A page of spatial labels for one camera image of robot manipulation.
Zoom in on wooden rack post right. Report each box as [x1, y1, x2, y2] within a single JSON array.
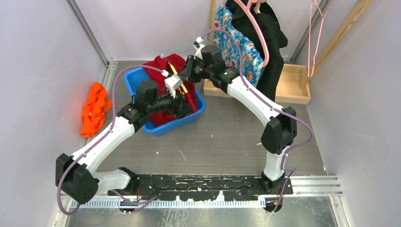
[[299, 0, 372, 88]]

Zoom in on blue plastic bin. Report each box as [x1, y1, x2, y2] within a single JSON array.
[[124, 67, 206, 136]]

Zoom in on black garment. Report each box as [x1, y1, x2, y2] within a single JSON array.
[[225, 0, 289, 102]]

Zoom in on aluminium frame rail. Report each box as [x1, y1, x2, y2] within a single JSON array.
[[66, 0, 109, 66]]

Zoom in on pink plastic hanger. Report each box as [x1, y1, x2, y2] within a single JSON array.
[[219, 0, 270, 67]]

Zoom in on red pleated skirt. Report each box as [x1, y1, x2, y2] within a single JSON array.
[[142, 53, 199, 127]]

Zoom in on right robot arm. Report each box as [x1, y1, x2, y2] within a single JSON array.
[[178, 44, 297, 194]]

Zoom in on wooden rack post left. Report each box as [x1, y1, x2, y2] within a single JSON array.
[[209, 0, 216, 44]]

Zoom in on wooden rack post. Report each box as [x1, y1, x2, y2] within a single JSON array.
[[299, 0, 372, 88], [209, 0, 216, 44]]

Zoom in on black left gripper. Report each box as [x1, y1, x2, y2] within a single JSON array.
[[147, 87, 193, 119]]

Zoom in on wooden rack base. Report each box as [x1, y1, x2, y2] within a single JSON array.
[[203, 63, 312, 105]]

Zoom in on pink wire hanger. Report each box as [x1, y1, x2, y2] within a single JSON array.
[[307, 0, 332, 79]]

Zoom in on wooden hanger with metal hook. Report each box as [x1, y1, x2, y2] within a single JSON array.
[[160, 53, 188, 98]]

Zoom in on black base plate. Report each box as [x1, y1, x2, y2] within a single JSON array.
[[117, 174, 293, 201]]

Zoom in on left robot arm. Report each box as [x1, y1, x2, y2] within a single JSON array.
[[55, 76, 194, 204]]

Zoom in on blue floral garment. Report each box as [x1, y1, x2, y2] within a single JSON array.
[[213, 6, 264, 86]]

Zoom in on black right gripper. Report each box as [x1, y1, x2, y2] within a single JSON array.
[[176, 55, 213, 84]]

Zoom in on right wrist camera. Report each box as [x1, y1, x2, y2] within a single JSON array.
[[193, 36, 205, 60]]

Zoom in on orange cloth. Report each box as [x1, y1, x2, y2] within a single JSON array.
[[81, 82, 113, 138]]

